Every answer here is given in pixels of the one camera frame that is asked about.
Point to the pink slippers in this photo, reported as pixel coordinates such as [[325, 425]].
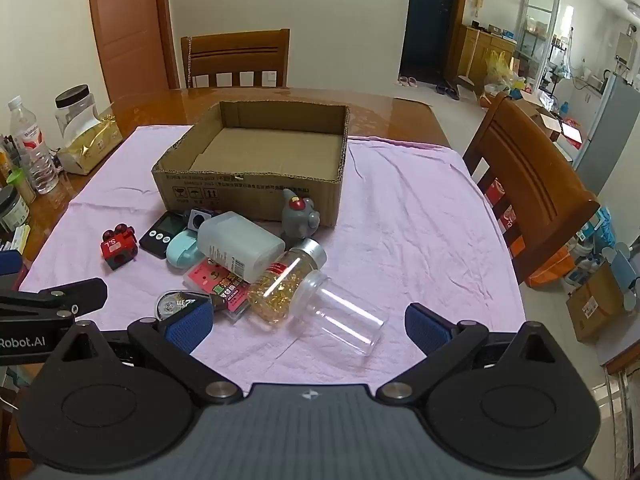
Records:
[[407, 81]]

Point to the pink card box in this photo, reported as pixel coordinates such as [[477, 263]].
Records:
[[220, 287]]

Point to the round silver dial gadget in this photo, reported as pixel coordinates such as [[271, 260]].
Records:
[[169, 305]]

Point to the grey refrigerator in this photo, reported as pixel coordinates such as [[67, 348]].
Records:
[[607, 130]]

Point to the gold foil packet bag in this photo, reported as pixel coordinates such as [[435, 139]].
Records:
[[90, 147]]

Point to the white water heater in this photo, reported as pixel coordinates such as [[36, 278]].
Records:
[[626, 52]]

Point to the yellow plastic bag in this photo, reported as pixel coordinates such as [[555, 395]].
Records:
[[500, 67]]

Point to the jar with dark lid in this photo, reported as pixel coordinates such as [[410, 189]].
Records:
[[12, 210]]

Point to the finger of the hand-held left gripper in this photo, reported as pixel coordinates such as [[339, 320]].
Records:
[[75, 295], [10, 262]]

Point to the brown wooden door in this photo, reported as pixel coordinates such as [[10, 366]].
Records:
[[130, 40]]

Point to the clear water bottle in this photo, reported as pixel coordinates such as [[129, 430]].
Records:
[[32, 150]]

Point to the clear plastic jar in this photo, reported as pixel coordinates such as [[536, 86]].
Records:
[[345, 320]]

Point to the small jar with green lid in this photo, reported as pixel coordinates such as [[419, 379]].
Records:
[[20, 185]]

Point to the dark slippers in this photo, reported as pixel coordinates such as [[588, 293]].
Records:
[[447, 90]]

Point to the dark blue door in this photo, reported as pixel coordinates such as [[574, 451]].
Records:
[[432, 15]]

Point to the wooden cabinet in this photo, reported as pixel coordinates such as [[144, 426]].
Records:
[[480, 50]]

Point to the white translucent plastic bottle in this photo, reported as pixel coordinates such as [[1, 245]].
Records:
[[240, 247]]

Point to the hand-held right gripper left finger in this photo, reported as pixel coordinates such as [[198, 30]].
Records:
[[189, 329]]

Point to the grey cat figurine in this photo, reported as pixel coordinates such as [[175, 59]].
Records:
[[300, 220]]

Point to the orange bag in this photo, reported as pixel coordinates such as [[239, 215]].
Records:
[[552, 267]]

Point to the mint green case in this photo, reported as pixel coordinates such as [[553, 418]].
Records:
[[181, 254]]

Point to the cardboard box with orange label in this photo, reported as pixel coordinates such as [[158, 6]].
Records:
[[595, 305]]

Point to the pink tablecloth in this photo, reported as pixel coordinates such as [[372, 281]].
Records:
[[425, 220]]

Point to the black digital timer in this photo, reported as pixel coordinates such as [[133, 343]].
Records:
[[159, 234]]

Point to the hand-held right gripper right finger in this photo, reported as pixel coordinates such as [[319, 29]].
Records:
[[429, 330]]

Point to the clear jar with black lid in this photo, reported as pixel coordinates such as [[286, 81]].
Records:
[[75, 110]]

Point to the capsule bottle with silver cap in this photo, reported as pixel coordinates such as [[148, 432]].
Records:
[[280, 282]]

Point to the wooden chair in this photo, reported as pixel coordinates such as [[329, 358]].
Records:
[[235, 52], [530, 180]]

